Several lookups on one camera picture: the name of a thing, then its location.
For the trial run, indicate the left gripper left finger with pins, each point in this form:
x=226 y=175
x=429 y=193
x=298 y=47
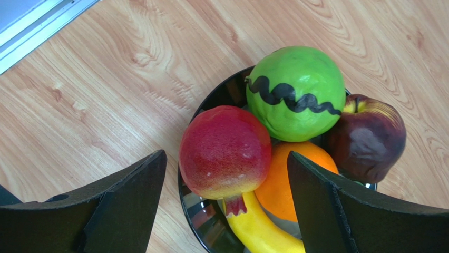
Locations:
x=113 y=214

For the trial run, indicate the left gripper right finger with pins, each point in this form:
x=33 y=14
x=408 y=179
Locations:
x=338 y=215

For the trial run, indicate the orange fruit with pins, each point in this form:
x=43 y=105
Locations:
x=274 y=194

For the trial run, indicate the red yellow apple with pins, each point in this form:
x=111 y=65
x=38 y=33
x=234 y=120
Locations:
x=224 y=153

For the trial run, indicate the yellow banana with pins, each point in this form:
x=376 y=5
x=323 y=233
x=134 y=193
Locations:
x=257 y=232

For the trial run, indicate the dark purple fruit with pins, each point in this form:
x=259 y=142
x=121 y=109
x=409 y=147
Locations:
x=367 y=140

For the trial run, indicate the black fruit bowl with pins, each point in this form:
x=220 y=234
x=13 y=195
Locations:
x=209 y=224

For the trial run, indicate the green striped ball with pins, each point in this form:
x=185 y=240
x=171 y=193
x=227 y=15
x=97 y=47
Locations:
x=297 y=92

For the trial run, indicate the aluminium frame rail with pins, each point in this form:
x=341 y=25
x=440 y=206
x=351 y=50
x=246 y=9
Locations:
x=25 y=25

